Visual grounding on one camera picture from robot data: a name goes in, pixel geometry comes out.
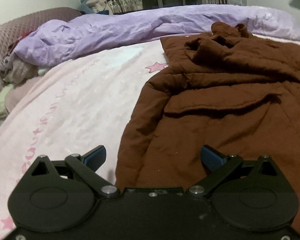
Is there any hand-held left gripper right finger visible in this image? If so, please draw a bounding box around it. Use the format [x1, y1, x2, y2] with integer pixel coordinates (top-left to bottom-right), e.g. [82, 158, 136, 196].
[187, 145, 286, 198]

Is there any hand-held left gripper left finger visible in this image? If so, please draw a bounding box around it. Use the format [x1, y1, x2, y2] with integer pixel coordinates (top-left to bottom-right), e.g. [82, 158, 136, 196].
[27, 145, 120, 198]

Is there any brown padded coat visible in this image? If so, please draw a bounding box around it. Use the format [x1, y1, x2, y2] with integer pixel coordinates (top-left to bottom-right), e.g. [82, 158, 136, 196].
[115, 22, 300, 240]

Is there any grey clothes pile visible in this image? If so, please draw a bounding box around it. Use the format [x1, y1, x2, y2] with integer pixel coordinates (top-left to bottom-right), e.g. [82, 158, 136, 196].
[0, 55, 38, 84]

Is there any pink printed bed sheet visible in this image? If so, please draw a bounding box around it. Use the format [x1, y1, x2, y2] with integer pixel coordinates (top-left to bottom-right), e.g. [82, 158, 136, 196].
[0, 31, 300, 233]

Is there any mauve pillow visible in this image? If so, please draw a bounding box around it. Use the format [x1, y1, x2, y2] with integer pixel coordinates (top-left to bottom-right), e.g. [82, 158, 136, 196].
[5, 76, 43, 111]

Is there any green pillow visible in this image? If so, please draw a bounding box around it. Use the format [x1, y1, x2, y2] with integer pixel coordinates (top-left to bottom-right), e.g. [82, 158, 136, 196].
[0, 84, 15, 120]

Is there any purple duvet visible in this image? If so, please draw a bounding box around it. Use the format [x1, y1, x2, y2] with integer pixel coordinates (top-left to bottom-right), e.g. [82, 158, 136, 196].
[11, 4, 300, 67]

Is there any dark red cloth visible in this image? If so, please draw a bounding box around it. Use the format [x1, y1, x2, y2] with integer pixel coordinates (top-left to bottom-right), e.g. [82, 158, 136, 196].
[9, 34, 28, 53]

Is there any blue plush toy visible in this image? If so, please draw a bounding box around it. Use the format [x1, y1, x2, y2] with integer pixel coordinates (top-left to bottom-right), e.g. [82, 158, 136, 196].
[79, 0, 113, 15]

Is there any mauve quilted headboard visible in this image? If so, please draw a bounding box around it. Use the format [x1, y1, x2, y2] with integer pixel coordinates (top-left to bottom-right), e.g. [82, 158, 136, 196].
[0, 7, 82, 100]

